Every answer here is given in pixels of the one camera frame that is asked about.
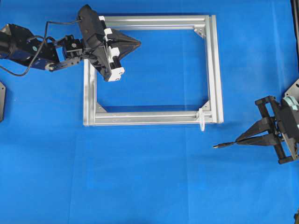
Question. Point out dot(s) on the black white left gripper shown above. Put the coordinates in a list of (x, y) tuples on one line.
[(106, 58)]

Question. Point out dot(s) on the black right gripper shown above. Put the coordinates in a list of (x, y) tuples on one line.
[(278, 127)]

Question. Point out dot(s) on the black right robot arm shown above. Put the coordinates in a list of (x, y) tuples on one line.
[(278, 127)]

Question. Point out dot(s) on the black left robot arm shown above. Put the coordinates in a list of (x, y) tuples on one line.
[(19, 45)]

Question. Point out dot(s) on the white zip tie loop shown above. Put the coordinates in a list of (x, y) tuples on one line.
[(200, 118)]

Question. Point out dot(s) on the black pole right edge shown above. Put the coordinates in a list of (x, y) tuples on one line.
[(295, 14)]

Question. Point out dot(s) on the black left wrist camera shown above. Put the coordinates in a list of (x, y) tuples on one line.
[(91, 27)]

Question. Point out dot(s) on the aluminium extrusion frame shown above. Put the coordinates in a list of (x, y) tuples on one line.
[(205, 26)]

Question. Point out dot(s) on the black base plate left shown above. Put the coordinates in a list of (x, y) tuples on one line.
[(2, 100)]

